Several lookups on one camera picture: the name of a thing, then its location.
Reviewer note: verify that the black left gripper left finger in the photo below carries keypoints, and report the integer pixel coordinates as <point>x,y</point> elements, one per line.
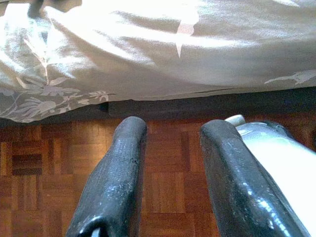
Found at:
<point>116,185</point>

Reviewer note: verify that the pale floral bed cover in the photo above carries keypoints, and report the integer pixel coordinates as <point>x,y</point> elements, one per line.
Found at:
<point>148,54</point>

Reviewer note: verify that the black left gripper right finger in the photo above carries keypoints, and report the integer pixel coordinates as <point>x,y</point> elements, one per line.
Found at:
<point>242,192</point>

